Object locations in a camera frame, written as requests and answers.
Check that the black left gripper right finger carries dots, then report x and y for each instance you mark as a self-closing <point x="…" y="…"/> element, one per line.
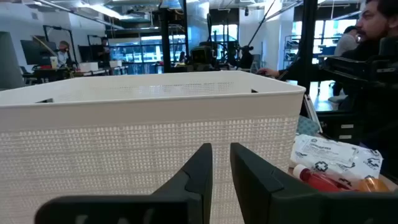
<point x="264" y="199"/>

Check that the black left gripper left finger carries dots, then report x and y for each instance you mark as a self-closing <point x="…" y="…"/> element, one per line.
<point x="186" y="205"/>

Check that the red liquid bottle white cap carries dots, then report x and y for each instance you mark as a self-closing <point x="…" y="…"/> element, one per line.
<point x="317" y="180"/>

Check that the white printed bandage pack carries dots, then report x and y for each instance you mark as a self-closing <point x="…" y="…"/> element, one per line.
<point x="335" y="155"/>

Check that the orange pill bottle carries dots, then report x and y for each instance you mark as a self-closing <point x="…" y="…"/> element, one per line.
<point x="371" y="185"/>

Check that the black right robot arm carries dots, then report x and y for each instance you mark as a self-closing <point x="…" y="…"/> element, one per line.
<point x="357" y="70"/>

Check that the white perforated plastic basket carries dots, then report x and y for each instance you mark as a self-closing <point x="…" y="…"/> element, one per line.
<point x="124" y="140"/>

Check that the teal patterned cloth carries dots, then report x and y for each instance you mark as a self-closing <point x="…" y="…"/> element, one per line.
<point x="306" y="126"/>

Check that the person's hand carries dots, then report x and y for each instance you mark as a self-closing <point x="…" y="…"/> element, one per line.
<point x="267" y="72"/>

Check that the distant black robot station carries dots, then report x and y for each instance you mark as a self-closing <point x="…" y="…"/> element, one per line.
<point x="202" y="56"/>

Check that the black room column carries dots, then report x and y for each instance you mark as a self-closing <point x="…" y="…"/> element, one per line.
<point x="165" y="37"/>

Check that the person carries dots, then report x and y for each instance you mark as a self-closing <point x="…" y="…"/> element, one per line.
<point x="104" y="49"/>
<point x="63" y="54"/>
<point x="345" y="42"/>
<point x="373" y="21"/>

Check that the dark computer monitor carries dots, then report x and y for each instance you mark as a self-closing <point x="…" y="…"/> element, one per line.
<point x="35" y="53"/>

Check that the grey padded panel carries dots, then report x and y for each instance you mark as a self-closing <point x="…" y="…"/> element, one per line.
<point x="9" y="62"/>

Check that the black upright post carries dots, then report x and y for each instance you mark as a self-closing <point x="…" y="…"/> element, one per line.
<point x="308" y="37"/>

